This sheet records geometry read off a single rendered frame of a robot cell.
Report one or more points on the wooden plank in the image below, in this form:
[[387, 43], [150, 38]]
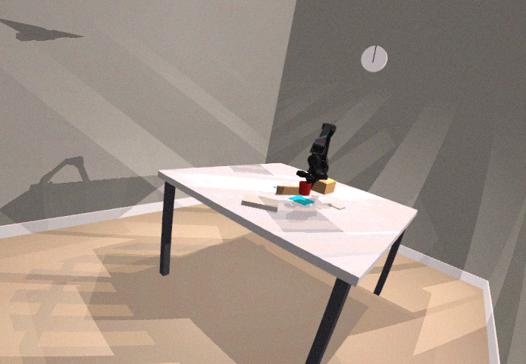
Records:
[[287, 190]]

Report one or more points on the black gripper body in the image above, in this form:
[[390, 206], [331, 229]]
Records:
[[305, 174]]

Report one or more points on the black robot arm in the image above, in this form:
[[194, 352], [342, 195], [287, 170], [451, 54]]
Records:
[[319, 151]]

